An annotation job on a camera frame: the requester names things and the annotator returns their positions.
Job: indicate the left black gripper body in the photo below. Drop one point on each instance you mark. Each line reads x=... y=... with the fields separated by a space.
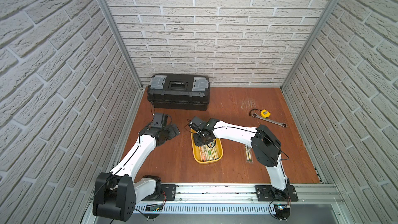
x=171 y=131

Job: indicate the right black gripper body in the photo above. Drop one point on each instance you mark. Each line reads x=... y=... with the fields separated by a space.
x=199 y=140

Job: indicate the yellow plastic storage box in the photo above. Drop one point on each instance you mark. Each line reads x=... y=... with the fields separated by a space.
x=196 y=152

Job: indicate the chopsticks pair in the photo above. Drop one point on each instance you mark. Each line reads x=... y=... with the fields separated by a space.
x=247 y=154
x=250 y=152

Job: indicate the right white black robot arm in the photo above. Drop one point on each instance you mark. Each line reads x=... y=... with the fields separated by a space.
x=262 y=141

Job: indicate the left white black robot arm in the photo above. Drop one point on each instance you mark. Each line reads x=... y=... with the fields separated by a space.
x=116 y=194

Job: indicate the wrapped chopsticks pile in box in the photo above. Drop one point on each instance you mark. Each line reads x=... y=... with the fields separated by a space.
x=209 y=153

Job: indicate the black plastic toolbox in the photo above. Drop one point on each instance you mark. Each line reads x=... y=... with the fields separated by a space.
x=179 y=91

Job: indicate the silver metal wrench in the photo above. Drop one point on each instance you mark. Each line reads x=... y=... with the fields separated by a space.
x=254 y=115

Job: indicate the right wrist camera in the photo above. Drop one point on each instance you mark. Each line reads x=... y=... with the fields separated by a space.
x=197 y=124

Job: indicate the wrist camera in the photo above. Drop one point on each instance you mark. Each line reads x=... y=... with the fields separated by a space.
x=197 y=124
x=159 y=120

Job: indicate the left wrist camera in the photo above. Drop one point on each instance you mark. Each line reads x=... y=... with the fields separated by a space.
x=159 y=120

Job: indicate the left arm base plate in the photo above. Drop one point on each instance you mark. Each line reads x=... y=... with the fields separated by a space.
x=167 y=193

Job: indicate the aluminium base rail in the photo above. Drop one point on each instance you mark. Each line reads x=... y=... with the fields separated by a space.
x=206 y=198

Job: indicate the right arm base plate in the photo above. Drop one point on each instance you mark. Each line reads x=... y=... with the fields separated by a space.
x=267 y=193

